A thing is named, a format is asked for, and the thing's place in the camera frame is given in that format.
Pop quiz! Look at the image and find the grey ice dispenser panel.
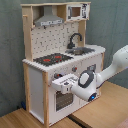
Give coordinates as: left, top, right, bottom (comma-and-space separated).
87, 64, 96, 72

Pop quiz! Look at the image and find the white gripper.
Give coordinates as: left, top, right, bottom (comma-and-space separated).
51, 74, 78, 94

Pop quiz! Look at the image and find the wooden toy kitchen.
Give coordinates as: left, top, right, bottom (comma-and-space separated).
22, 2, 105, 127

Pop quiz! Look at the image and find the white toy microwave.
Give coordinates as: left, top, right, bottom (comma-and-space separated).
66, 3, 90, 21

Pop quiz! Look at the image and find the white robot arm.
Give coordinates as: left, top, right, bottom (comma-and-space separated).
52, 45, 128, 102

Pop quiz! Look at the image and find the grey range hood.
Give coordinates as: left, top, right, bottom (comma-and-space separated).
35, 5, 64, 27

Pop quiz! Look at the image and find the black toy faucet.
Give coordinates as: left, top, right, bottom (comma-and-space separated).
67, 33, 82, 49

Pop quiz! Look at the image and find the white oven door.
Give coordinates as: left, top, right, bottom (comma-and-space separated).
49, 87, 79, 118

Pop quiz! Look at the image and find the grey toy sink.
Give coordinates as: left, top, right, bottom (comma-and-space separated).
65, 47, 95, 55

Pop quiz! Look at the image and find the right red stove knob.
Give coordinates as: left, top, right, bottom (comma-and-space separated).
71, 65, 79, 73

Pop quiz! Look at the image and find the black toy stovetop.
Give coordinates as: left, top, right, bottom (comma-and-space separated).
34, 53, 71, 66

